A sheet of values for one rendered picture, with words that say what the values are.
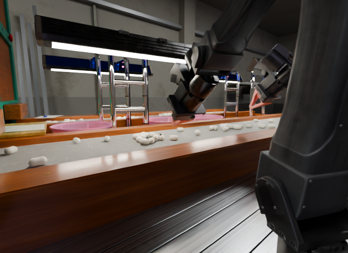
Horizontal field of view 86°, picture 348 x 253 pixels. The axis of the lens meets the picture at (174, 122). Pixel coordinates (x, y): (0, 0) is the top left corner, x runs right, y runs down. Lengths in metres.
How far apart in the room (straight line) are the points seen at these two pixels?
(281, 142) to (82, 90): 3.15
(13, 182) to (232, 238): 0.35
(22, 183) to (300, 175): 0.36
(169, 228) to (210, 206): 0.11
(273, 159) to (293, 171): 0.03
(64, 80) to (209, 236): 3.05
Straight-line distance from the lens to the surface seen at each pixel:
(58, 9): 3.44
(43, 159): 0.52
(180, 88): 0.48
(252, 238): 0.37
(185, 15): 4.35
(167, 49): 0.74
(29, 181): 0.37
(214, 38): 0.37
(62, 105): 3.20
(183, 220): 0.38
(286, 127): 0.23
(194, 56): 0.40
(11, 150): 0.66
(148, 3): 4.11
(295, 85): 0.23
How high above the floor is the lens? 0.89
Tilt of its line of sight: 8 degrees down
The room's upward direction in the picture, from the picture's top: straight up
